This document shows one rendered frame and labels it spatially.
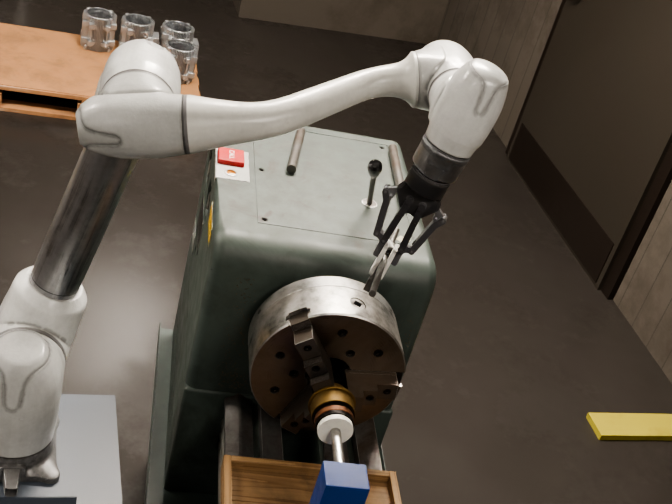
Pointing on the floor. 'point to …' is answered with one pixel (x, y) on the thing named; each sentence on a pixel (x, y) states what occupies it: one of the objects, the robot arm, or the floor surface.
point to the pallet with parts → (82, 58)
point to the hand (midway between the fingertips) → (384, 259)
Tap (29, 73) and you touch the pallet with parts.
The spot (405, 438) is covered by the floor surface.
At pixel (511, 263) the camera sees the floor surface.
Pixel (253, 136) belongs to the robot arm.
